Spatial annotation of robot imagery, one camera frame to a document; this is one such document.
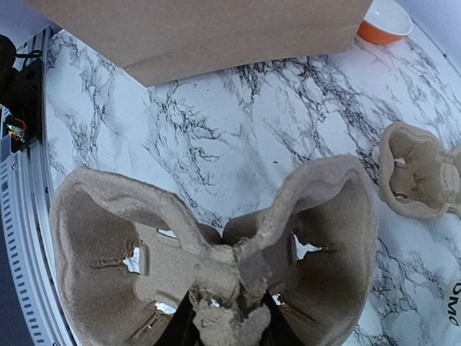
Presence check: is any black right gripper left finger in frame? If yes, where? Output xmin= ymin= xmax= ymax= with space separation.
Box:
xmin=169 ymin=292 xmax=201 ymax=346

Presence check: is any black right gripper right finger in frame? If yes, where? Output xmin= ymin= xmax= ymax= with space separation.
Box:
xmin=259 ymin=291 xmax=304 ymax=346

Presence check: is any brown pulp cup carrier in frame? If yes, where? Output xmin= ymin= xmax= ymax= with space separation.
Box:
xmin=378 ymin=122 xmax=460 ymax=220
xmin=50 ymin=156 xmax=377 ymax=345

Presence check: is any brown paper bag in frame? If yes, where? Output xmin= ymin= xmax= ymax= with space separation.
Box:
xmin=30 ymin=0 xmax=370 ymax=87

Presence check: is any white paper cup stack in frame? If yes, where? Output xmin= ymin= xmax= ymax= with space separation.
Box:
xmin=442 ymin=277 xmax=461 ymax=329

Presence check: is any orange white bowl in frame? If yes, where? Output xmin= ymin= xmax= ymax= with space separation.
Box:
xmin=357 ymin=0 xmax=413 ymax=45

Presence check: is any aluminium front rail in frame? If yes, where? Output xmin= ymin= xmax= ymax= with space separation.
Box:
xmin=1 ymin=27 xmax=76 ymax=345

